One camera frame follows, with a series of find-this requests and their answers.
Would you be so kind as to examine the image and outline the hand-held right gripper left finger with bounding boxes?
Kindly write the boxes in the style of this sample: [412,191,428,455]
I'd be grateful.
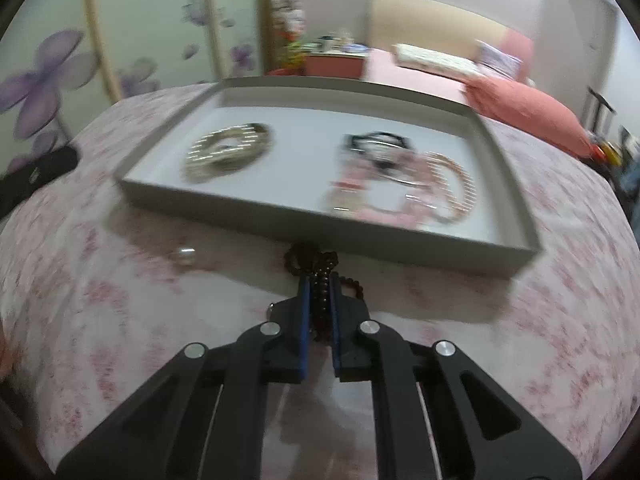
[55,275,313,480]

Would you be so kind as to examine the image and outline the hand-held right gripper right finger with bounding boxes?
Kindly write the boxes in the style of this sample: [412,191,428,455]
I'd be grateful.
[330,271,583,480]

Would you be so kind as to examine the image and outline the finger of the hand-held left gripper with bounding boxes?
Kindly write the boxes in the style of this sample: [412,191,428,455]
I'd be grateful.
[0,146,80,221]

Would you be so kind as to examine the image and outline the dark red bead necklace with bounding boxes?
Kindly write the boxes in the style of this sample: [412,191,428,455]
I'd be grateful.
[284,241,366,343]

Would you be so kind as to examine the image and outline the black bead bracelet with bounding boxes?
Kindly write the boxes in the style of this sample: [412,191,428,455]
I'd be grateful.
[345,130,411,171]

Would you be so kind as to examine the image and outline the white pearl bracelet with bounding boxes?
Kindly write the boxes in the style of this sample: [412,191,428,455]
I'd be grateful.
[185,125,266,183]

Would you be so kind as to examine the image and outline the shallow grey tray box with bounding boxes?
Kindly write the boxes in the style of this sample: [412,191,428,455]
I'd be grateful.
[116,76,543,278]

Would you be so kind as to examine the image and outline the wardrobe with purple flower doors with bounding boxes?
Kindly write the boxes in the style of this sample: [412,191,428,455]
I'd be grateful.
[0,0,271,171]

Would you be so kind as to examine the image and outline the bed with pink sheet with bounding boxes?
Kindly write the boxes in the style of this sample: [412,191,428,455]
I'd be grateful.
[362,49,476,106]

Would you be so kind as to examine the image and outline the pink nightstand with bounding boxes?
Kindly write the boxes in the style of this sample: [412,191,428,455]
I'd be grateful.
[302,50,371,80]

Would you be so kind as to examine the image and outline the yellow green toys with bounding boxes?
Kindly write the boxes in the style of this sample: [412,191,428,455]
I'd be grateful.
[282,40,307,71]

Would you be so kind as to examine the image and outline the white floral pillow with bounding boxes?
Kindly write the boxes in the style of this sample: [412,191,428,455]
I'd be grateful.
[392,42,481,78]

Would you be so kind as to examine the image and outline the orange-pink pillow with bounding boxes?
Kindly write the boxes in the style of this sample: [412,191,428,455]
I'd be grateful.
[465,76,596,158]

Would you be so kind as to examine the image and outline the tall stack of plush toys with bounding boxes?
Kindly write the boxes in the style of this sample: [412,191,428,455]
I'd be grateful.
[270,0,306,41]

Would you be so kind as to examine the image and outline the purple patterned pillow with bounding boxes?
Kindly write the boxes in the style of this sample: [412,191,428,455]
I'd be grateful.
[475,40,523,81]

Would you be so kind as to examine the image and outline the yellow red toy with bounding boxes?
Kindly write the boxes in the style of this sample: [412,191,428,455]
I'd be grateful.
[592,135,623,166]

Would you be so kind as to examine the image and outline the beige headboard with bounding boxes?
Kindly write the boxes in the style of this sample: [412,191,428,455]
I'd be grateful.
[371,0,516,56]

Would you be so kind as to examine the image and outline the blue clothing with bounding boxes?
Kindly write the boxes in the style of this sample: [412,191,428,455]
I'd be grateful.
[620,160,640,196]

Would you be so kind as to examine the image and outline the pink bead bracelet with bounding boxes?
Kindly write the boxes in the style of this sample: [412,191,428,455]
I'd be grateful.
[330,150,441,226]

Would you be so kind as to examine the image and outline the dark metal cuff bracelet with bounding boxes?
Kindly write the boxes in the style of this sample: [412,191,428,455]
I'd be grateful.
[220,121,273,171]

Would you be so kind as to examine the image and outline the black suitcase handle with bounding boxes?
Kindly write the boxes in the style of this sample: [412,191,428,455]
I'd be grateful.
[587,87,616,136]

